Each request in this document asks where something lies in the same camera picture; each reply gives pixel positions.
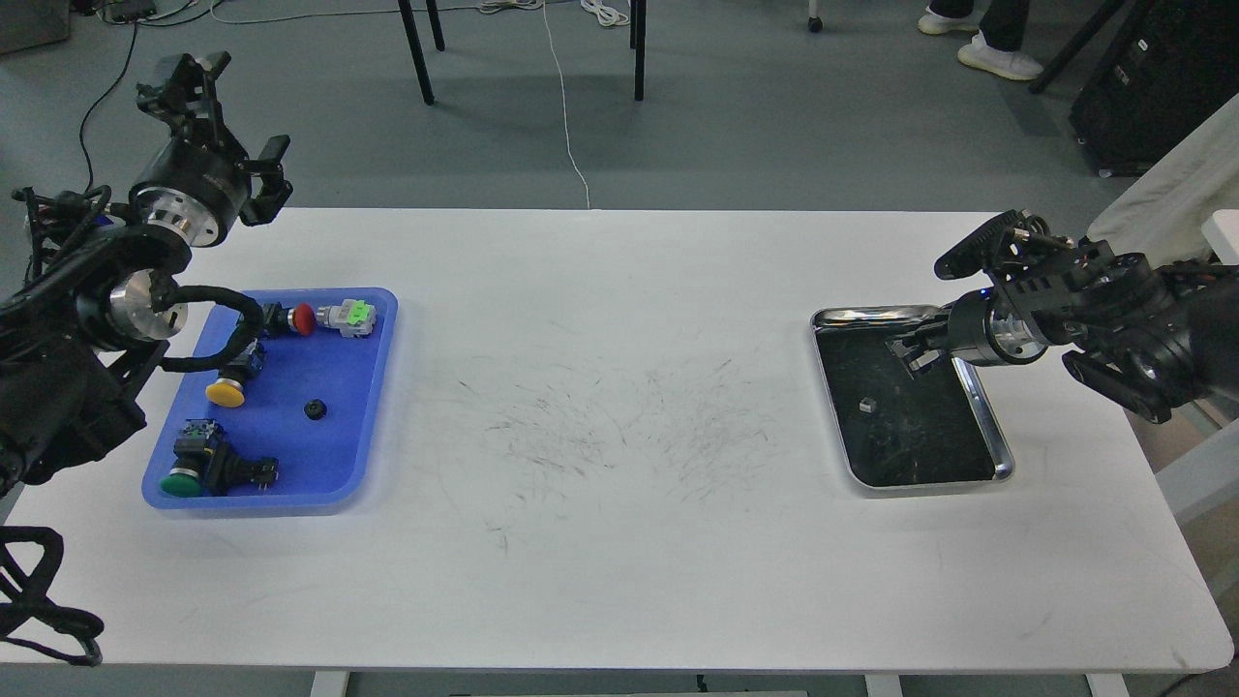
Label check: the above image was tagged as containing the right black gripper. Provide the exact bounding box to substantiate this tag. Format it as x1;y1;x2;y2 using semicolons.
886;210;1129;378

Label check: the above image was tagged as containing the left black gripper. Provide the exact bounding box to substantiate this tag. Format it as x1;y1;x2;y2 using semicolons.
128;51;292;248

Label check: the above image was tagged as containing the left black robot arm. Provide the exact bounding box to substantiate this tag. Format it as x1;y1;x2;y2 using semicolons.
1;51;292;490

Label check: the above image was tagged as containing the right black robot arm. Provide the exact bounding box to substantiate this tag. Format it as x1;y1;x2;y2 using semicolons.
887;210;1238;423

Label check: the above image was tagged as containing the silver metal tray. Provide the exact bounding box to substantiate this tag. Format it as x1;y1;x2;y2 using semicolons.
812;305;1016;495

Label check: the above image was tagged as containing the blue plastic tray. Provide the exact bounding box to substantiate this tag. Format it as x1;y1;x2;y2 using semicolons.
141;287;399;515

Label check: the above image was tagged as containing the black chair leg left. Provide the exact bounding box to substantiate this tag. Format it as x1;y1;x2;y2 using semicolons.
396;0;437;106

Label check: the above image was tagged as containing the black chair leg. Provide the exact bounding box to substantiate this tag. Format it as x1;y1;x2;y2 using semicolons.
396;0;437;106
628;0;648;103

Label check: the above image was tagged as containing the right white sneaker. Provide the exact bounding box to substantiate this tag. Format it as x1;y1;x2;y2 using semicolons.
957;33;1044;82

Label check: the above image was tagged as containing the white sneaker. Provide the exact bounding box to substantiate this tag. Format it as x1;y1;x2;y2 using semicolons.
957;33;1044;82
916;6;980;36

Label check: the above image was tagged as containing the left white sneaker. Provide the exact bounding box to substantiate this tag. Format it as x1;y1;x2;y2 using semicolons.
916;6;980;36

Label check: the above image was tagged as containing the black chair leg right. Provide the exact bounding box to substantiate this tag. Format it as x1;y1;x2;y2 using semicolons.
628;0;648;103

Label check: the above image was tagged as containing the black floor cable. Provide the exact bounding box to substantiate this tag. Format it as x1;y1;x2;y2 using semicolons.
77;19;141;196

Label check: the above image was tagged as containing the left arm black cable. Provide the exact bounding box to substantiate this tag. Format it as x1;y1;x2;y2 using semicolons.
155;285;266;375

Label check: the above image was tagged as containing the red push button switch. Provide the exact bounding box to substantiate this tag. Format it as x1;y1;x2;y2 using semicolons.
256;303;317;340

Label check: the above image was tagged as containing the green grey connector switch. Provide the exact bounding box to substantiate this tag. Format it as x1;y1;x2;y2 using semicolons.
315;300;378;339

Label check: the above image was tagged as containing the yellow push button switch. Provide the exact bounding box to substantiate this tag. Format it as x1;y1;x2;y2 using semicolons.
204;340;266;409

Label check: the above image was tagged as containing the green push button switch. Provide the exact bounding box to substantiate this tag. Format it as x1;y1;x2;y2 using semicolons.
159;418;225;498

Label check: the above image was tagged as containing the black switch module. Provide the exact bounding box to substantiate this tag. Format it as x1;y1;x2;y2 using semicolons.
204;442;280;496

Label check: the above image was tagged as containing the white floor cable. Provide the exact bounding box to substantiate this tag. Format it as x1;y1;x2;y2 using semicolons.
541;0;592;210

